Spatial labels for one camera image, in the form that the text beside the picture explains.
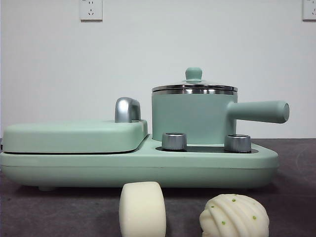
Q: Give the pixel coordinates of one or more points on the glass lid with green knob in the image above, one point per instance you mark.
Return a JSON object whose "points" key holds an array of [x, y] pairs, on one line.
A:
{"points": [[193, 74]]}

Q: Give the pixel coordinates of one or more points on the plain white steamed bun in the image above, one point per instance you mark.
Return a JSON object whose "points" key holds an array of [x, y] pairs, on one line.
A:
{"points": [[142, 209]]}

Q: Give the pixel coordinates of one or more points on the pleated white bun green flecks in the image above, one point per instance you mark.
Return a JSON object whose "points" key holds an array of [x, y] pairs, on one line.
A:
{"points": [[234, 217]]}

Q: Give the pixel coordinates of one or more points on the silver control knob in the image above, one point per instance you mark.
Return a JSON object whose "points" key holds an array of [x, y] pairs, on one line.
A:
{"points": [[237, 143], [174, 142]]}

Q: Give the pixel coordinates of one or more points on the mint green breakfast machine base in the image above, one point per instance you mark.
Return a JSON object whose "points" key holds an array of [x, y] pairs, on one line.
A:
{"points": [[148, 170]]}

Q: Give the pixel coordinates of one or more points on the mint green griddle cover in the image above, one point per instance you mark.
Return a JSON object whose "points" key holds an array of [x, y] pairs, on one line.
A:
{"points": [[74, 135]]}

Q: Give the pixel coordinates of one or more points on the white wall socket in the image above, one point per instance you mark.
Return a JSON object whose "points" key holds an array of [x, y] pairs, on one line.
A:
{"points": [[90, 10], [309, 10]]}

